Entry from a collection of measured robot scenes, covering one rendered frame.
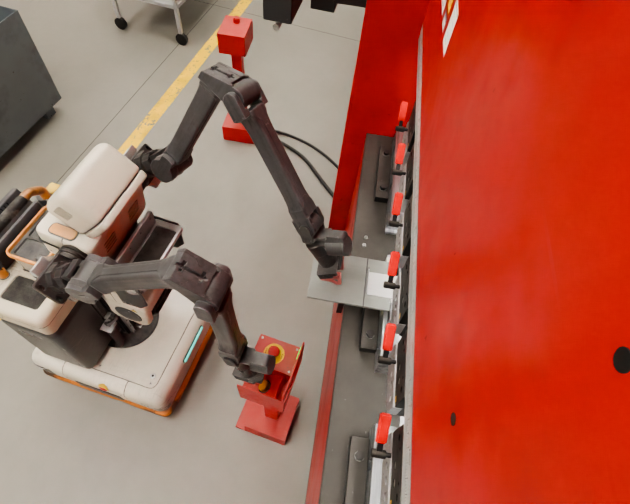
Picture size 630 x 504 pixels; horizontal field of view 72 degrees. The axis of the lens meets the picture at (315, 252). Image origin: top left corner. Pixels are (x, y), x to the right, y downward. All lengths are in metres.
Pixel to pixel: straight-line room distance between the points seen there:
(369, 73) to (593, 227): 1.54
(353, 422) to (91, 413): 1.43
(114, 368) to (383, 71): 1.70
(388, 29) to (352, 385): 1.25
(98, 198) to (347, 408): 0.91
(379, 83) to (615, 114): 1.52
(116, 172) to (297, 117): 2.35
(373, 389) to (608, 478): 1.09
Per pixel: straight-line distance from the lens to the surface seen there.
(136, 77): 3.94
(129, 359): 2.15
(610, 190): 0.41
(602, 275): 0.39
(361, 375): 1.42
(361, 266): 1.44
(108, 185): 1.23
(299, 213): 1.16
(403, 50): 1.82
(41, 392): 2.56
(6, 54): 3.37
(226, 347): 1.19
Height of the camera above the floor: 2.22
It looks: 57 degrees down
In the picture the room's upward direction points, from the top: 8 degrees clockwise
